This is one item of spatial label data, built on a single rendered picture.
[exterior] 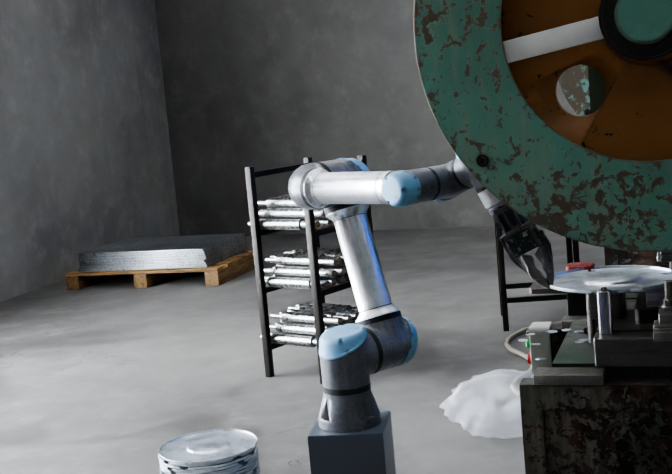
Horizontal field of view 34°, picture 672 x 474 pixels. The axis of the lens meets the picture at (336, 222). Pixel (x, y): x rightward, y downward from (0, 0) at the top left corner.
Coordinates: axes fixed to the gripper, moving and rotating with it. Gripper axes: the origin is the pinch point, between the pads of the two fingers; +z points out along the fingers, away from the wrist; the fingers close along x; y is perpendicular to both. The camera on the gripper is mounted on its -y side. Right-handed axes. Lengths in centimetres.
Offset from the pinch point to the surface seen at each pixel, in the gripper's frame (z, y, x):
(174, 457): 2, -37, -126
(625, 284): 8.0, 0.3, 14.3
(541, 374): 13.6, 20.6, -6.8
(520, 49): -44, 39, 23
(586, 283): 4.4, -1.8, 6.8
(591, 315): 11.0, -0.8, 4.5
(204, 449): 4, -42, -119
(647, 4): -40, 48, 45
